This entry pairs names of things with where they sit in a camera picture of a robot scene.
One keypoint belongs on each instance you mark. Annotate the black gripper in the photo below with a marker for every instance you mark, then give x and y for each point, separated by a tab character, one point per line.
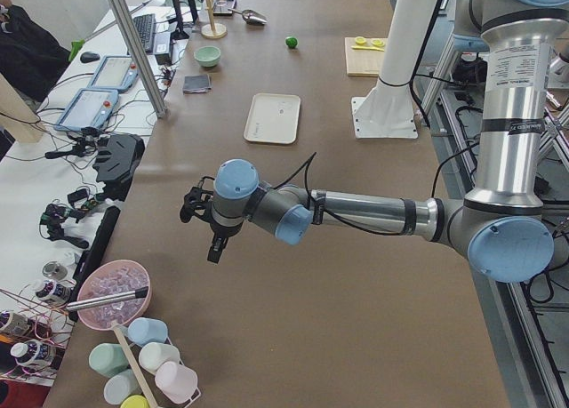
220	231

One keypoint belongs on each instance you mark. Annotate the green lime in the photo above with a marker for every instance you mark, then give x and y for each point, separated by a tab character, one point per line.
291	42

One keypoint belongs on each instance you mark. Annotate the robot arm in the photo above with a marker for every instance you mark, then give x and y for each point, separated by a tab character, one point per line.
497	226

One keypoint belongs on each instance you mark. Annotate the cream serving tray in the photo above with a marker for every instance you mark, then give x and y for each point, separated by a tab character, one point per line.
273	119

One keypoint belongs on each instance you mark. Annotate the steel muddler black tip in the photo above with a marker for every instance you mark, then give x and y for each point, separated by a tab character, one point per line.
140	293

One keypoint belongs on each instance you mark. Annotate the light blue cup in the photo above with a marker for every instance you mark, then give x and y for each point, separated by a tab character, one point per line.
142	330

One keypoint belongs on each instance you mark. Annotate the black device housing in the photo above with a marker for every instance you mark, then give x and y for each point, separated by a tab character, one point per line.
117	159

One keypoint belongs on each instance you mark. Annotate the pale green cup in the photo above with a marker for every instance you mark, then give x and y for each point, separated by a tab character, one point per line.
154	354

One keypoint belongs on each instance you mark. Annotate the pink cup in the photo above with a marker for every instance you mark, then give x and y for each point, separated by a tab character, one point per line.
178	382

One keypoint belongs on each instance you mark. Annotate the grey folded cloth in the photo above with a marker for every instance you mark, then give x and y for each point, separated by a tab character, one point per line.
197	84

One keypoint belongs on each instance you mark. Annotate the mint green cup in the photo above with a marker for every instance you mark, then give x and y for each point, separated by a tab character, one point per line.
108	359

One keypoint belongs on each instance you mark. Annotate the grey blue cup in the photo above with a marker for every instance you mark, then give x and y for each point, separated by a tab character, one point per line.
120	387

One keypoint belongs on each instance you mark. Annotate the yellow cup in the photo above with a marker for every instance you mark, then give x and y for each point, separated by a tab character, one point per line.
135	401

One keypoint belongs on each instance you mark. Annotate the green ceramic bowl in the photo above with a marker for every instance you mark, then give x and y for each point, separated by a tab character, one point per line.
207	56

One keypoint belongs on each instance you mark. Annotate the teach pendant near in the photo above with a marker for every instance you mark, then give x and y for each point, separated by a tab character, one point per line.
89	108

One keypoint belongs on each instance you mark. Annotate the teach pendant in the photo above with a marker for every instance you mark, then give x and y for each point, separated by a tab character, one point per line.
115	72
89	108

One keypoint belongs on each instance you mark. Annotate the teach pendant far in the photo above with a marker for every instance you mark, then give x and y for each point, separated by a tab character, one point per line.
115	72

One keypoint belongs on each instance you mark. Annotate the wooden cup stand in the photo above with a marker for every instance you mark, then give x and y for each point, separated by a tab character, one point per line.
212	29

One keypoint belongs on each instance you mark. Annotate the computer mouse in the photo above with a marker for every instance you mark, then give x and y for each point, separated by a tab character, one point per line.
87	57

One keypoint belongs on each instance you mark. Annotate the steel scoop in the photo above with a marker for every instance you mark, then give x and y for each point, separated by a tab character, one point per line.
251	17

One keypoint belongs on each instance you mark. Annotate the wooden cutting board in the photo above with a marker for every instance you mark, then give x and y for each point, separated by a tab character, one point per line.
363	63

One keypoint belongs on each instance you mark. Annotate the black keyboard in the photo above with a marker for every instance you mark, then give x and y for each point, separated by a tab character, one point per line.
145	26

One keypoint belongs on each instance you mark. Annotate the yellow plastic knife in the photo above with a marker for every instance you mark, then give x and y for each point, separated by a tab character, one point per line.
367	48

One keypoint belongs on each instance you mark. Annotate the seated person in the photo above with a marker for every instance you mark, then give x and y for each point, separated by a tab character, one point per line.
32	60

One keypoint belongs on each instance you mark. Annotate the wooden rack handle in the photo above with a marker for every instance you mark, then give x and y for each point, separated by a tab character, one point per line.
146	390

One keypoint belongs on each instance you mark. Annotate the aluminium frame post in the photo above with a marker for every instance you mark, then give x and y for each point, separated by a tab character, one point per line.
135	49

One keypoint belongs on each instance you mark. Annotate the white wire cup rack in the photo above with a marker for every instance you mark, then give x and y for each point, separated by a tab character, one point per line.
178	363

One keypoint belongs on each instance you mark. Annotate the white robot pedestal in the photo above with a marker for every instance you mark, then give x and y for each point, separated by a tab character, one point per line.
386	112

